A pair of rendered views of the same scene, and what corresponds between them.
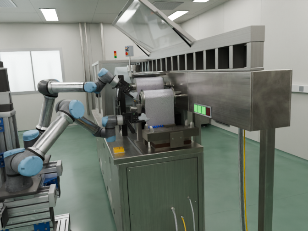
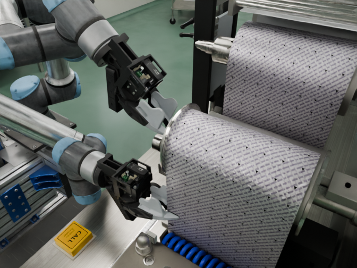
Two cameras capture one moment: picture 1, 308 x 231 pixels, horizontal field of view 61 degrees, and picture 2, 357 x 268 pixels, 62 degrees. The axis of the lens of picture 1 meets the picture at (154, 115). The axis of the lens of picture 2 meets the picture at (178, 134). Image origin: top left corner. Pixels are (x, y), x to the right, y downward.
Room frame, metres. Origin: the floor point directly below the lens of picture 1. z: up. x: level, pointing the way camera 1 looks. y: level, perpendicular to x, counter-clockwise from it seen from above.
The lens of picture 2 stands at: (1.74, -0.25, 1.62)
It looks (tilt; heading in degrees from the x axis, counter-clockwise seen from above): 38 degrees down; 49
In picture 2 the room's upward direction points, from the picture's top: straight up
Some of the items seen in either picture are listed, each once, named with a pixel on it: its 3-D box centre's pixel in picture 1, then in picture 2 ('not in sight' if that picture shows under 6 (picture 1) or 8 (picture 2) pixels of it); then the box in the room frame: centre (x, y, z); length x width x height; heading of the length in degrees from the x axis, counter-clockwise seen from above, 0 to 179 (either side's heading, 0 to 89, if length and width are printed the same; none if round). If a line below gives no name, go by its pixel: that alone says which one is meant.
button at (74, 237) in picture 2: (118, 149); (73, 237); (1.81, 0.27, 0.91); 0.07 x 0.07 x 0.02; 16
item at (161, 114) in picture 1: (160, 115); (217, 231); (2.01, -0.05, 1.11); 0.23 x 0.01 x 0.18; 106
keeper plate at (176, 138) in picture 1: (176, 139); not in sight; (1.82, -0.16, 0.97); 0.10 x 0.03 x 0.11; 106
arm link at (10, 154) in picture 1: (16, 160); not in sight; (1.47, 0.83, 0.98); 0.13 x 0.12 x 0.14; 52
